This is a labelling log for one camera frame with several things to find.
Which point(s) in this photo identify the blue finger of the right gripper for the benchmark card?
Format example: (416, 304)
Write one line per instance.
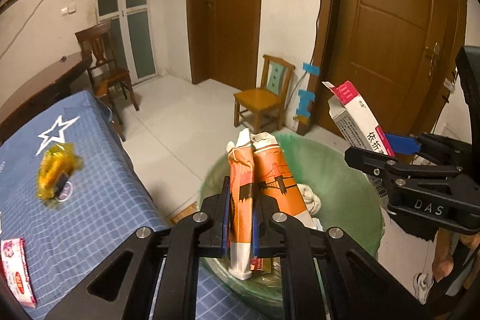
(405, 145)

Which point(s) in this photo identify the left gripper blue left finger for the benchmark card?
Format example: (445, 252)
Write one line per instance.
(226, 194)

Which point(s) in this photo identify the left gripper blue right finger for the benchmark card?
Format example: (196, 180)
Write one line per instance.
(255, 240)

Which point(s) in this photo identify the white red medicine box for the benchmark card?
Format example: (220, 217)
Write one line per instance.
(355, 120)

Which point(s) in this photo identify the orange paper tube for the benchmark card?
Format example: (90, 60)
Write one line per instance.
(242, 178)

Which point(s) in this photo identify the orange carton in bin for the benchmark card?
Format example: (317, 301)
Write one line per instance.
(274, 178)

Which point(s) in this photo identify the round bin with green bag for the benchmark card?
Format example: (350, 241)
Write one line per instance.
(347, 200)

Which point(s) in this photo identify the small light wooden chair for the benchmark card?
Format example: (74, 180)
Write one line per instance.
(268, 100)

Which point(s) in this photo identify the blue checked star tablecloth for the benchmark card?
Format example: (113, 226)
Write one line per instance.
(105, 203)

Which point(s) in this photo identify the yellow crinkled snack wrapper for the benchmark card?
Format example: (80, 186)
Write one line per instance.
(57, 166)

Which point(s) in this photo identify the dark wooden dining chair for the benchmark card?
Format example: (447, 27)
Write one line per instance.
(105, 71)

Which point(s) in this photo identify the pink floral tissue pack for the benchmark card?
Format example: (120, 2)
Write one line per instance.
(15, 268)

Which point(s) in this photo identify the dark wooden long table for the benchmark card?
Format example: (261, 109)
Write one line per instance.
(41, 91)

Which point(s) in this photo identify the brown wooden door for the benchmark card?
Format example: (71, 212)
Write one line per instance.
(224, 40)

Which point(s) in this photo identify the blue tape strips on wall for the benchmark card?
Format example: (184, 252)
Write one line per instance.
(306, 97)

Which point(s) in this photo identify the brown door with handle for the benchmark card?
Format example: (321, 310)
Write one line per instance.
(399, 54)

